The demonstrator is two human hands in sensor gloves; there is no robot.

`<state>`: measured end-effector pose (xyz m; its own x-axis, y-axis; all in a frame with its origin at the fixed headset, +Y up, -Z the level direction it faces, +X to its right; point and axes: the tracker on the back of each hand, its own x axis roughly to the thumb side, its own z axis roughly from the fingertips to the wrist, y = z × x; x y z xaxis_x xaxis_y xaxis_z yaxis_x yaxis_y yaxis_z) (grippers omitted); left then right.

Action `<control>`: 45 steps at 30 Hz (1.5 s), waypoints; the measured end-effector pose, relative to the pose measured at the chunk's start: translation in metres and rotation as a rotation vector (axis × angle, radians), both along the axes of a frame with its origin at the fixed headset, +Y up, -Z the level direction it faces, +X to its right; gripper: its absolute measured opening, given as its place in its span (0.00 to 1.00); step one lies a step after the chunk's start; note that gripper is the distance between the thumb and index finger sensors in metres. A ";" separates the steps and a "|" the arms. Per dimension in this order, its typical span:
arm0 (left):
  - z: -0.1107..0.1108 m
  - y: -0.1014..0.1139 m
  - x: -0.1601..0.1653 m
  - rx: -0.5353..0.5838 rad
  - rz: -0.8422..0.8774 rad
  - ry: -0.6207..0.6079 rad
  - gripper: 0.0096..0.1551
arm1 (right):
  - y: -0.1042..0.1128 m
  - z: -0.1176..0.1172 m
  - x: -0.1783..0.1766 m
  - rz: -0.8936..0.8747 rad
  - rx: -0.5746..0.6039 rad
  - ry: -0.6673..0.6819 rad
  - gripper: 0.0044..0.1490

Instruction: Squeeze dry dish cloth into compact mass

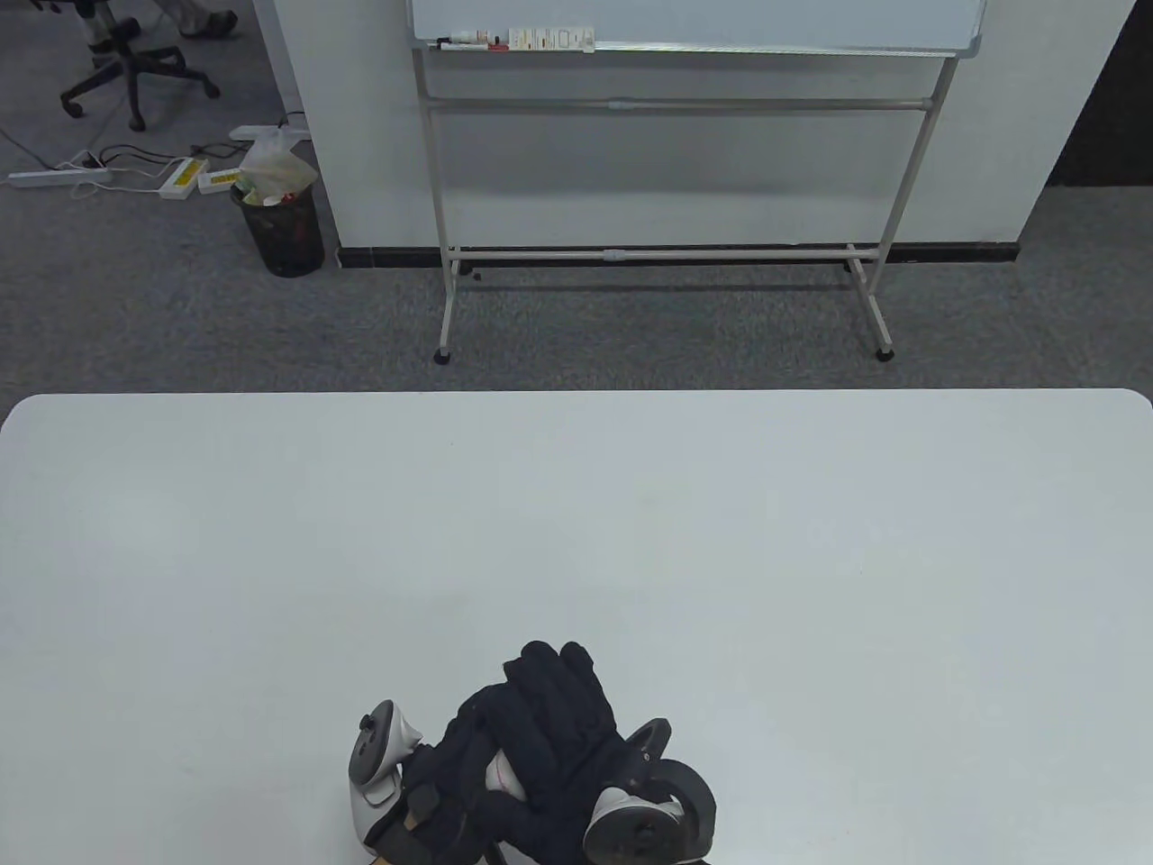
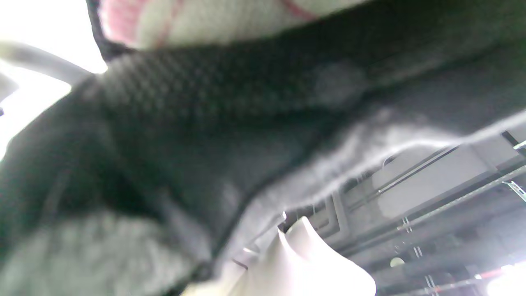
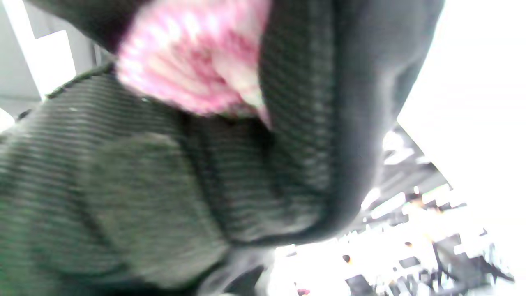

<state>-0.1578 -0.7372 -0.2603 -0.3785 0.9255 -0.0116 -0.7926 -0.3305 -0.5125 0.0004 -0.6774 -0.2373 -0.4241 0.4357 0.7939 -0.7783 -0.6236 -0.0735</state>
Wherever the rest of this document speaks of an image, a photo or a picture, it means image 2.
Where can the person's left hand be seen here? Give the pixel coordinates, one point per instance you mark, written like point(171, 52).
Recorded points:
point(172, 148)

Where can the grey curved bar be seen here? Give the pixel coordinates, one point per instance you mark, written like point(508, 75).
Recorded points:
point(49, 61)

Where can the white cloth with pink stripes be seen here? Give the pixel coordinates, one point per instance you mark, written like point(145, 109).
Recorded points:
point(213, 18)

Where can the metal ceiling rail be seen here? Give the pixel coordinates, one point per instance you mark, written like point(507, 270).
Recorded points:
point(456, 201)

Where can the grey ceiling duct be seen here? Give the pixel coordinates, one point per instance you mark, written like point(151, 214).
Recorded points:
point(427, 176)

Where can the red ceiling pipe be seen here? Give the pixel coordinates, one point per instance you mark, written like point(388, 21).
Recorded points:
point(460, 283)

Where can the white plastic mount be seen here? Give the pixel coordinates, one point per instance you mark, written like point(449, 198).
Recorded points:
point(304, 267)

